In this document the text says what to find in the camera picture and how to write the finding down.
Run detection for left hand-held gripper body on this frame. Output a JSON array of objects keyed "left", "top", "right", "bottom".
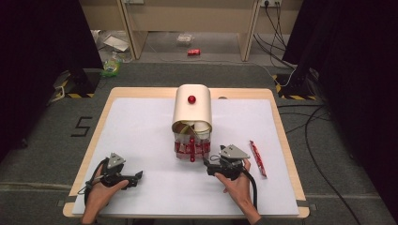
[{"left": 99, "top": 152, "right": 134, "bottom": 188}]

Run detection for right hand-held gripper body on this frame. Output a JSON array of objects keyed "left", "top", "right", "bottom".
[{"left": 207, "top": 143, "right": 252, "bottom": 182}]

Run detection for clear drawer red handle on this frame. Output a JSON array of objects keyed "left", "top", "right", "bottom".
[{"left": 174, "top": 137, "right": 212, "bottom": 163}]

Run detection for red snack stick packet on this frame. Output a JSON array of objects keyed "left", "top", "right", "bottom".
[{"left": 249, "top": 140, "right": 268, "bottom": 178}]

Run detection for cream storage box red knob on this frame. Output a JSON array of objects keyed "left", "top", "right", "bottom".
[{"left": 171, "top": 83, "right": 214, "bottom": 148}]

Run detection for person's right hand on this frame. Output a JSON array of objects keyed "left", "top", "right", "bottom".
[{"left": 215, "top": 158, "right": 257, "bottom": 216}]

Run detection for person's left hand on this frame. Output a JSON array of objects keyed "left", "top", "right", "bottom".
[{"left": 82, "top": 165, "right": 130, "bottom": 218}]

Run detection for white cup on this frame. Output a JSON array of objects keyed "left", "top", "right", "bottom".
[{"left": 193, "top": 121, "right": 211, "bottom": 141}]

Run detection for white table sheet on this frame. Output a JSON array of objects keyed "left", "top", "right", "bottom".
[{"left": 71, "top": 97, "right": 300, "bottom": 218}]

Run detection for brown cup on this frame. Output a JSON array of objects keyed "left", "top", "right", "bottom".
[{"left": 173, "top": 121, "right": 190, "bottom": 136}]

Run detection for black stand base hazard tape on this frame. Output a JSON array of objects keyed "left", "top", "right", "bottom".
[
  {"left": 54, "top": 67, "right": 101, "bottom": 99},
  {"left": 271, "top": 72, "right": 317, "bottom": 101}
]

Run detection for clear plastic packaging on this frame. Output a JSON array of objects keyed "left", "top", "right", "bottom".
[{"left": 176, "top": 33, "right": 195, "bottom": 45}]

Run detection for white plastic bags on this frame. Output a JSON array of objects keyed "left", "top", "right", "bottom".
[{"left": 90, "top": 29, "right": 131, "bottom": 54}]

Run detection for black curtain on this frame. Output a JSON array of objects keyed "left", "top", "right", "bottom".
[
  {"left": 282, "top": 0, "right": 398, "bottom": 221},
  {"left": 0, "top": 0, "right": 104, "bottom": 162}
]

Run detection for light wooden desk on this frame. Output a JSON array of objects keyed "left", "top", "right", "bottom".
[{"left": 78, "top": 0, "right": 304, "bottom": 63}]

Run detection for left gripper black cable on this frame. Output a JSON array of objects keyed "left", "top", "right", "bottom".
[{"left": 77, "top": 158, "right": 110, "bottom": 205}]

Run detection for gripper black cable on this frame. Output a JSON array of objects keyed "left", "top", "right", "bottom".
[
  {"left": 77, "top": 158, "right": 110, "bottom": 205},
  {"left": 239, "top": 168, "right": 259, "bottom": 211}
]

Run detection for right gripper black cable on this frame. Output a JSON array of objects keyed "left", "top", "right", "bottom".
[{"left": 239, "top": 168, "right": 259, "bottom": 211}]

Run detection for black floor cable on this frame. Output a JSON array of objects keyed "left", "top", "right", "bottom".
[{"left": 276, "top": 104, "right": 364, "bottom": 225}]

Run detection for black power cables bundle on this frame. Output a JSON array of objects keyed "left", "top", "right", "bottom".
[{"left": 253, "top": 2, "right": 298, "bottom": 70}]

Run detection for white wall socket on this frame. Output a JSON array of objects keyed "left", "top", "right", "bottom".
[{"left": 259, "top": 0, "right": 283, "bottom": 8}]

